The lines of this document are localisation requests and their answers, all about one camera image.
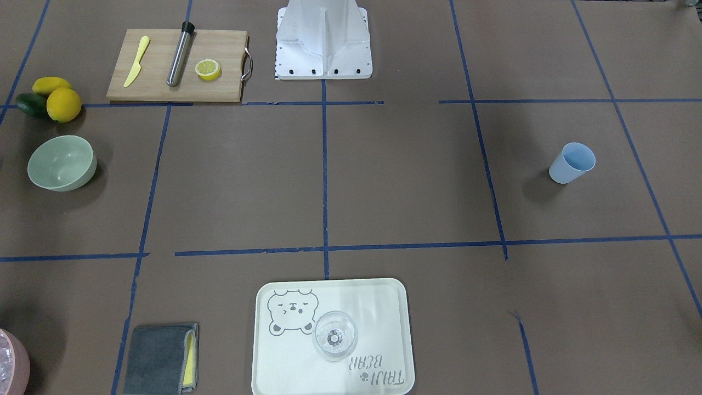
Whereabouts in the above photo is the light blue cup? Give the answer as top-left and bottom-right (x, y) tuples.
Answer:
(548, 142), (596, 184)

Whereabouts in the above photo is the green bowl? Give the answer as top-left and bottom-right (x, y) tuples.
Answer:
(27, 135), (98, 192)

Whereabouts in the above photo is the pink bowl of ice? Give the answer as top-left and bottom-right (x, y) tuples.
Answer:
(1, 329), (30, 394)

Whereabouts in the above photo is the cream bear tray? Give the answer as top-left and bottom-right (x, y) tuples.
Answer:
(251, 278), (415, 394)

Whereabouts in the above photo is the clear wine glass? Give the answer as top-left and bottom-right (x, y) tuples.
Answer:
(313, 311), (359, 363)

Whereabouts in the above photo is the lemon half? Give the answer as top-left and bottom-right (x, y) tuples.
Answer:
(195, 59), (222, 81)

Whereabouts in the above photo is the wooden cutting board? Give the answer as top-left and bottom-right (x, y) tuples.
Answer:
(107, 29), (251, 103)

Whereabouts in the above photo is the steel muddler black tip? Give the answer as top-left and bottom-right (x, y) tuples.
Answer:
(166, 21), (195, 87)

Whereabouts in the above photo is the grey yellow folded cloth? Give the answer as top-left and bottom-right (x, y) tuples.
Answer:
(123, 323), (200, 394)

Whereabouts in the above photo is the yellow plastic knife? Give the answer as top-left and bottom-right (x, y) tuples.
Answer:
(123, 36), (151, 88)

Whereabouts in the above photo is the yellow lemon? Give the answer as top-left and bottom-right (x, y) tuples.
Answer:
(46, 87), (82, 123)

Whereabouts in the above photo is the yellow mango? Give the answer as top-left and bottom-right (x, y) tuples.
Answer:
(32, 76), (72, 98)

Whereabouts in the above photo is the green avocado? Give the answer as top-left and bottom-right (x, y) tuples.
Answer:
(15, 93), (49, 119)

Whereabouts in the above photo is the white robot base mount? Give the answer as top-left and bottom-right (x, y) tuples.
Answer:
(274, 1), (373, 80)

